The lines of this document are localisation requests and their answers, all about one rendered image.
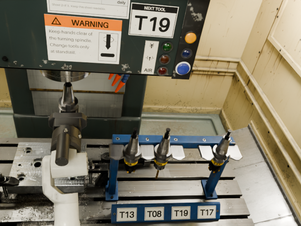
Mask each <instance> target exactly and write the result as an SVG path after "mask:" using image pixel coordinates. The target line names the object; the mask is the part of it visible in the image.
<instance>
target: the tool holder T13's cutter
mask: <svg viewBox="0 0 301 226"><path fill-rule="evenodd" d="M136 167H137V165H134V166H128V165H127V164H124V171H127V173H129V174H131V172H135V171H136Z"/></svg>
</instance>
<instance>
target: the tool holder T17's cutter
mask: <svg viewBox="0 0 301 226"><path fill-rule="evenodd" d="M220 168H221V166H215V165H213V164H212V162H211V161H210V163H209V167H208V169H209V170H210V171H213V173H217V172H218V171H220Z"/></svg>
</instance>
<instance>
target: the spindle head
mask: <svg viewBox="0 0 301 226"><path fill-rule="evenodd" d="M131 2H134V3H144V4H158V5H167V6H177V7H179V9H178V14H177V19H176V25H175V30H174V34H173V38H164V37H151V36H139V35H129V21H130V12H131ZM187 3H188V0H130V6H129V18H128V19H123V18H113V17H97V16H87V15H76V14H65V13H50V12H48V10H47V0H0V68H9V69H27V70H52V71H69V72H87V73H104V74H130V75H147V76H159V75H158V74H157V69H158V68H159V67H161V66H166V67H167V68H168V73H167V74H166V75H165V76H164V77H171V76H172V73H173V68H174V64H175V59H176V54H177V50H178V45H179V41H180V36H181V31H182V27H183V22H184V18H185V12H186V8H187ZM44 14H52V15H63V16H74V17H90V18H101V19H112V20H122V29H121V40H120V57H119V64H108V63H92V62H76V61H53V60H48V52H47V38H46V29H45V19H44ZM146 41H159V46H158V51H157V57H156V62H155V70H154V74H142V73H141V72H142V63H143V56H144V49H145V42H146ZM166 41H169V42H171V43H172V44H173V49H172V51H170V52H163V51H162V49H161V45H162V44H163V43H164V42H166ZM163 54H168V55H169V56H170V58H171V60H170V62H169V63H168V64H166V65H163V64H161V63H160V62H159V57H160V56H161V55H163Z"/></svg>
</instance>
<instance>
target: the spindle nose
mask: <svg viewBox="0 0 301 226"><path fill-rule="evenodd" d="M40 72H41V74H42V75H43V76H45V77H46V78H48V79H50V80H53V81H57V82H63V83H69V82H75V81H79V80H82V79H84V78H86V77H87V76H88V75H90V73H87V72H69V71H52V70H40Z"/></svg>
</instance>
